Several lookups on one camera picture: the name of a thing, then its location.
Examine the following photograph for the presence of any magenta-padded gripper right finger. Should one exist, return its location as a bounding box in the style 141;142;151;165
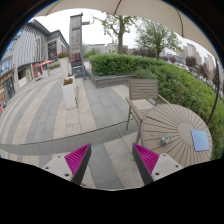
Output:
132;143;182;185

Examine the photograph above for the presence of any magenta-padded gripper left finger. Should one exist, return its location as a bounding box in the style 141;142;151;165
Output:
43;144;91;185

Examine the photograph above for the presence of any small patterned computer mouse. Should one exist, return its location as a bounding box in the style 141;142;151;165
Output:
160;133;171;145

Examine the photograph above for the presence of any blue square mouse pad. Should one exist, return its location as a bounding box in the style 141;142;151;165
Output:
191;129;209;152

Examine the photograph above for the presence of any round slatted wooden table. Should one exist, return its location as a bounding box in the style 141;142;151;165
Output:
141;104;212;167

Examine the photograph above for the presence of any slatted wooden chair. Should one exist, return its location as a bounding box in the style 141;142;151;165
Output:
125;78;171;145

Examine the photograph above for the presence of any near white planter box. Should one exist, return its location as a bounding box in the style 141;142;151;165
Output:
62;78;77;110

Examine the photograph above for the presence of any white planter box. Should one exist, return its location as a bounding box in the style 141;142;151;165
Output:
62;78;77;110
57;52;69;78

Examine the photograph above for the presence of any trimmed green hedge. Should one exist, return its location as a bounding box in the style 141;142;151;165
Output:
90;54;224;160

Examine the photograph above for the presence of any far white planter box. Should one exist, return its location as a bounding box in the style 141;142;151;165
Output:
57;52;69;78

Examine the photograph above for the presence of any grey commercial building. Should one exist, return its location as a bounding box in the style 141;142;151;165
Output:
0;19;69;102

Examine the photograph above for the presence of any right tree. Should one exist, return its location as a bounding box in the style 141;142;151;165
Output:
136;18;181;58

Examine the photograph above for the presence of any tree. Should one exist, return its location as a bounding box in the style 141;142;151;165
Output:
93;13;137;54
136;18;181;58

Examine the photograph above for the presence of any tall signage pillar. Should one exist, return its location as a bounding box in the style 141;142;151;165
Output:
69;13;90;78

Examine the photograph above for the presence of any left tree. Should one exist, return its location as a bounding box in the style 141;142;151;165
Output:
93;13;137;54

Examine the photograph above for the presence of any beige patio umbrella canopy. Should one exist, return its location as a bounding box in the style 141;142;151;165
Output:
36;0;218;57

